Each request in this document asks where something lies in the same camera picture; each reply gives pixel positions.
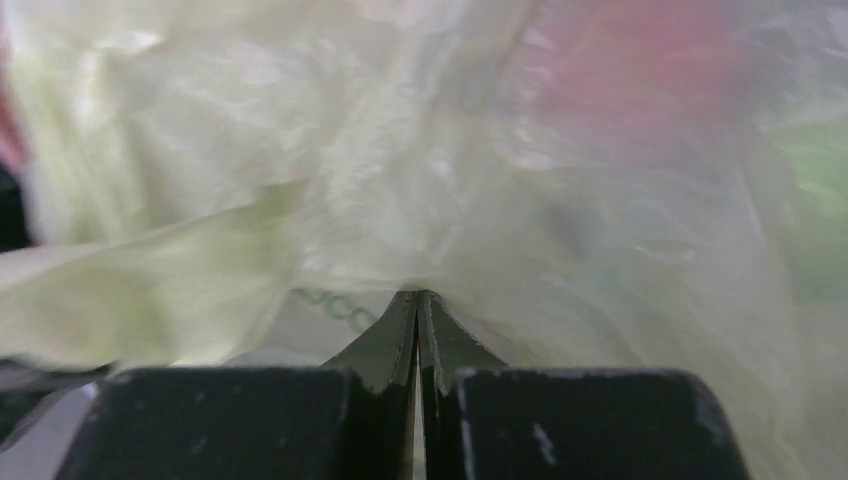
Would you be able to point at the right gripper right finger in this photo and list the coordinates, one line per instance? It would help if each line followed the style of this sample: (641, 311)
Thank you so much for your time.
(484, 419)

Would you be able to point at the light green plastic bag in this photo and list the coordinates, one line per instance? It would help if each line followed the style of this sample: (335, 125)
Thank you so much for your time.
(584, 183)

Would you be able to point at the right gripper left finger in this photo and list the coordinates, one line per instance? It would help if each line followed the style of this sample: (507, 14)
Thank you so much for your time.
(350, 418)

